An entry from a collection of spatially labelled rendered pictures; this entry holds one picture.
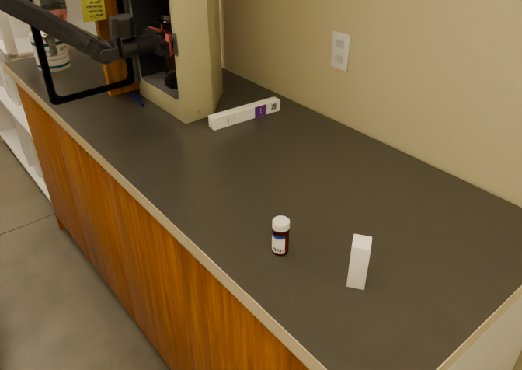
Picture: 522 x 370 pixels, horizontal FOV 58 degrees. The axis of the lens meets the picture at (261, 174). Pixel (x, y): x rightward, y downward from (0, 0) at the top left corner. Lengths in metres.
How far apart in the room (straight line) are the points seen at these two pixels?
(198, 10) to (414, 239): 0.89
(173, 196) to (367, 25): 0.74
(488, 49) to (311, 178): 0.53
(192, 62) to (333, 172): 0.56
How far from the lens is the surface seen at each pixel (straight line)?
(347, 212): 1.17
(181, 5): 1.45
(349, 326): 0.92
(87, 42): 1.50
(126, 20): 1.51
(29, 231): 2.85
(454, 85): 1.34
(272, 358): 1.08
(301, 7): 1.65
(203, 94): 1.57
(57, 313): 2.34
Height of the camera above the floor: 1.64
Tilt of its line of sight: 33 degrees down
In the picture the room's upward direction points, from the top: straight up
